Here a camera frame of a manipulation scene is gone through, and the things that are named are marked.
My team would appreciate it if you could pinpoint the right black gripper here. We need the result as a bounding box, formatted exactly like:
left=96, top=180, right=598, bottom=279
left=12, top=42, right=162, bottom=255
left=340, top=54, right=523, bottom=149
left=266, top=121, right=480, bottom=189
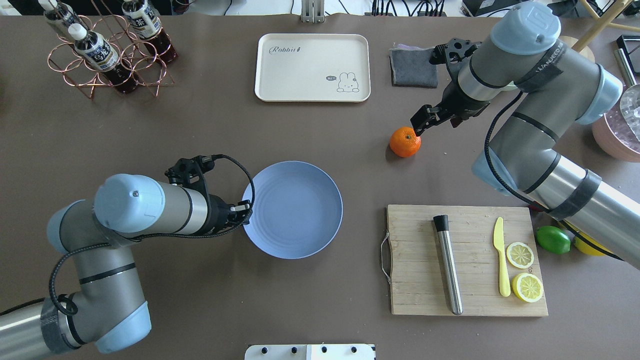
left=410, top=38, right=489, bottom=137

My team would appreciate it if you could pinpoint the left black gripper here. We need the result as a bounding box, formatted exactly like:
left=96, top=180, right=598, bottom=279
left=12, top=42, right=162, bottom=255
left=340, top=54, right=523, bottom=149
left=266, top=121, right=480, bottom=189
left=165, top=155, right=252, bottom=236

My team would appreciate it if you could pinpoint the orange fruit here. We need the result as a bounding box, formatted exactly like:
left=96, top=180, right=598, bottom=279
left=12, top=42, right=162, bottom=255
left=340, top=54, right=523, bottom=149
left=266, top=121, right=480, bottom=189
left=389, top=126, right=422, bottom=158

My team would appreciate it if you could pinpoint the blue plate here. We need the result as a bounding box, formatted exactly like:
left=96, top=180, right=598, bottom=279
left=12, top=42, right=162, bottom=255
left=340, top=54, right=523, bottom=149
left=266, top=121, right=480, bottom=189
left=243, top=161, right=343, bottom=260

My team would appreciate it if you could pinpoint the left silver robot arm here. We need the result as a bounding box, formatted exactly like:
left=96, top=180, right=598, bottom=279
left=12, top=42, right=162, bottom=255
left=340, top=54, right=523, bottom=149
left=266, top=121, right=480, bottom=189
left=1, top=153, right=255, bottom=360

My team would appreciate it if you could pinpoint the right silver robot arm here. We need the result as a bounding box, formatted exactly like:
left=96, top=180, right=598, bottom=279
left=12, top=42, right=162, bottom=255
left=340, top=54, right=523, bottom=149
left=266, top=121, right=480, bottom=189
left=410, top=1, right=640, bottom=268

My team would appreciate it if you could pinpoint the grey folded cloth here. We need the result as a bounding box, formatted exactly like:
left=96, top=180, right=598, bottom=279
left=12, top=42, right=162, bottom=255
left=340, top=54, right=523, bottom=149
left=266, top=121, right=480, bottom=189
left=390, top=44, right=439, bottom=89

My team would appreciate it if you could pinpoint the steel muddler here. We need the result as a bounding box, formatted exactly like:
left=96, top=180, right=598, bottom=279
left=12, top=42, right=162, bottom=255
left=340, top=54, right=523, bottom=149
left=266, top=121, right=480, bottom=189
left=433, top=214, right=464, bottom=316

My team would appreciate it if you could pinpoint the cream rabbit tray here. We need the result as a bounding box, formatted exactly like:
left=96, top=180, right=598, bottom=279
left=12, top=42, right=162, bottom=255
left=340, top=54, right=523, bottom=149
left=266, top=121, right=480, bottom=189
left=254, top=33, right=371, bottom=103

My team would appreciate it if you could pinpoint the yellow plastic knife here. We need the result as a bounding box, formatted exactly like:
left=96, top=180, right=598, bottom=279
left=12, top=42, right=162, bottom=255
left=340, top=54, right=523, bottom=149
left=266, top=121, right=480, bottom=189
left=493, top=216, right=511, bottom=297

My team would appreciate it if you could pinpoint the wooden cutting board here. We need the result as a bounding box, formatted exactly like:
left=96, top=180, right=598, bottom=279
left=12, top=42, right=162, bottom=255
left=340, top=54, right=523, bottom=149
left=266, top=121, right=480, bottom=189
left=386, top=204, right=548, bottom=317

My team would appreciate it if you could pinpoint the lemon slice lower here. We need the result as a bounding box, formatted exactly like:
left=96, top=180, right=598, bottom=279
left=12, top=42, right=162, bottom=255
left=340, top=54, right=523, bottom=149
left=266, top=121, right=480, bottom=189
left=505, top=242, right=535, bottom=269

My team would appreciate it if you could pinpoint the green lime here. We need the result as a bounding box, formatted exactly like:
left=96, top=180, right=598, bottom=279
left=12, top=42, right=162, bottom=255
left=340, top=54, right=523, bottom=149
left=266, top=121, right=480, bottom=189
left=535, top=225, right=572, bottom=255

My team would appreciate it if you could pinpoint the pink bowl with ice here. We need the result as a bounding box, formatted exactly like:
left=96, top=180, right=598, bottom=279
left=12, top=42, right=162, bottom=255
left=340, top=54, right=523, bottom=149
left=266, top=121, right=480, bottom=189
left=591, top=115, right=640, bottom=163

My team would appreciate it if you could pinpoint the lemon half upper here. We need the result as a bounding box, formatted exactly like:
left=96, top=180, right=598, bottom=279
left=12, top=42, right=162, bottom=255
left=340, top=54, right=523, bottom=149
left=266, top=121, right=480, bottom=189
left=511, top=272, right=544, bottom=303

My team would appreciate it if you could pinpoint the yellow lemon near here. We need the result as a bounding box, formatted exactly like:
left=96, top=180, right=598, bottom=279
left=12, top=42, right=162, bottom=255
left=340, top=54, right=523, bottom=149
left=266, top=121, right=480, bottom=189
left=574, top=231, right=611, bottom=256

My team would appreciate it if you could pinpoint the wooden cup stand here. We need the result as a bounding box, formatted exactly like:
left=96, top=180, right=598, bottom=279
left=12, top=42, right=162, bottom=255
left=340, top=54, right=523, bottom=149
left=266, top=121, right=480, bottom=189
left=559, top=0, right=640, bottom=62

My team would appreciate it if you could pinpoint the metal ice scoop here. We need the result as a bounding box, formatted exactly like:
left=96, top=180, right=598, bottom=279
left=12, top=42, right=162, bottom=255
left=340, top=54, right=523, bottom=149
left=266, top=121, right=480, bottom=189
left=614, top=47, right=640, bottom=143

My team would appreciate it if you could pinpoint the tea bottle one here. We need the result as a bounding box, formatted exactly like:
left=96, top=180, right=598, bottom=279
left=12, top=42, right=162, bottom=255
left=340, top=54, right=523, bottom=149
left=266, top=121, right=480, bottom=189
left=68, top=23, right=138, bottom=94

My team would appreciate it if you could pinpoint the tea bottle two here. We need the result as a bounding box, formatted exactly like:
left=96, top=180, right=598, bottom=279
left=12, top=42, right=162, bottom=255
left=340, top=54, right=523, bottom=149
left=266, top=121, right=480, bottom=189
left=121, top=0, right=178, bottom=64

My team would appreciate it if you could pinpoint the tea bottle three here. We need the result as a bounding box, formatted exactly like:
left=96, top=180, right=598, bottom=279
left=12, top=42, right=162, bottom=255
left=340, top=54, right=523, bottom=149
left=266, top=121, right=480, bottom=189
left=38, top=0, right=87, bottom=40

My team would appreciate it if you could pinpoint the aluminium frame post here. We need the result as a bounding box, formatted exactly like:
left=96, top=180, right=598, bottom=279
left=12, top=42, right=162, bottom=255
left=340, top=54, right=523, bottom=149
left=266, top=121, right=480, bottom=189
left=301, top=0, right=325, bottom=24

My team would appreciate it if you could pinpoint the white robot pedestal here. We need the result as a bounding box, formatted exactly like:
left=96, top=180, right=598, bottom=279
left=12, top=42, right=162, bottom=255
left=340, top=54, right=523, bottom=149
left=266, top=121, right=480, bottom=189
left=244, top=343, right=377, bottom=360

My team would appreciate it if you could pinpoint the copper wire bottle rack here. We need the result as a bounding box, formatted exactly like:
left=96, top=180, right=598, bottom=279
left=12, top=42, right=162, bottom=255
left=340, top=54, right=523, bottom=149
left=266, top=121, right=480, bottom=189
left=39, top=0, right=178, bottom=100

